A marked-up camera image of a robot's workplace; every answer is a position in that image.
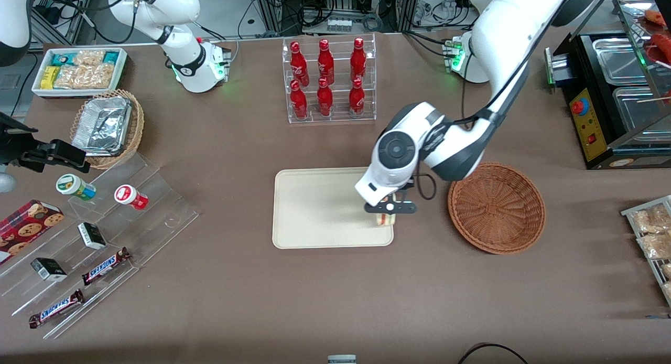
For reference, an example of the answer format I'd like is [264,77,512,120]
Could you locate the stainless steel pan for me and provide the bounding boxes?
[612,86,671,131]
[592,37,651,85]

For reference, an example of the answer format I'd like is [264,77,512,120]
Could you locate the red sausage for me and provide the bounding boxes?
[650,33,671,63]

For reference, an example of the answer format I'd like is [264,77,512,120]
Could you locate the white plastic snack bin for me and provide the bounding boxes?
[31,47,128,99]

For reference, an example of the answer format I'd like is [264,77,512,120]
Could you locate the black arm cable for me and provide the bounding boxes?
[412,0,577,201]
[37,0,138,45]

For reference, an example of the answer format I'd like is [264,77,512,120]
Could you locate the red chocolate cookie box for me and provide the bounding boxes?
[0,199,64,265]

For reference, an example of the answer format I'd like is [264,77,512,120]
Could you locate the round brown wicker basket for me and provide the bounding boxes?
[447,162,547,255]

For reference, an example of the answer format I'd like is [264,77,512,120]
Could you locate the red lid snack cup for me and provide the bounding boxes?
[114,185,149,210]

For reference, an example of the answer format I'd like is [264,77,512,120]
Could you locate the grey wire tray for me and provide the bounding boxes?
[621,195,671,307]

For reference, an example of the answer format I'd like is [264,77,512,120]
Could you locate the black floor cable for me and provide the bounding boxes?
[458,343,530,364]

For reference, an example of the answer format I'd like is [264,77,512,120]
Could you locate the snickers chocolate bar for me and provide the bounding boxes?
[82,247,132,286]
[29,289,84,329]

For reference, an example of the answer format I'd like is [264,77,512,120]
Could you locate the small black carton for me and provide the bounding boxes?
[78,222,106,250]
[30,258,68,282]

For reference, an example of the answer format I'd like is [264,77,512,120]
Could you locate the red cola bottle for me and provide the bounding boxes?
[290,80,308,119]
[318,39,335,85]
[349,77,365,117]
[289,41,310,88]
[350,37,367,81]
[317,77,334,117]

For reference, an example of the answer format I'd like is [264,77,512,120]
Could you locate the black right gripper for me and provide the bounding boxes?
[0,112,90,173]

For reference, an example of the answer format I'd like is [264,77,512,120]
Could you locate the black yellow food warmer machine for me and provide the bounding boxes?
[544,0,671,170]

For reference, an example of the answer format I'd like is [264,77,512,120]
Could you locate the cream rectangular tray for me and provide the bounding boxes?
[272,167,394,249]

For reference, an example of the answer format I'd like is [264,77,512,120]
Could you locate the clear acrylic stepped display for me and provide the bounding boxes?
[0,152,200,339]

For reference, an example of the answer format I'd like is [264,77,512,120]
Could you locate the aluminium foil tray stack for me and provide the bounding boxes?
[72,97,132,156]

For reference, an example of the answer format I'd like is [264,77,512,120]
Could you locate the clear cracker bag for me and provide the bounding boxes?
[73,50,106,67]
[55,64,114,90]

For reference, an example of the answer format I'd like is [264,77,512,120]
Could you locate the oval wicker basket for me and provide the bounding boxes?
[70,89,145,169]

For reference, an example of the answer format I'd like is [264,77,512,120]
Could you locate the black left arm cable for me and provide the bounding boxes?
[412,0,577,201]

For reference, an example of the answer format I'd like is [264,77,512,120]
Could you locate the green lid snack cup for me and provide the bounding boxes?
[56,174,96,201]

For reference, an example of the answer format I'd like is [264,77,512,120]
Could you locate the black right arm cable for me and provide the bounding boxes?
[37,0,138,45]

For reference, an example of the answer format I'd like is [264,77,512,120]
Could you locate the clear acrylic bottle rack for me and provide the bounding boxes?
[282,34,377,124]

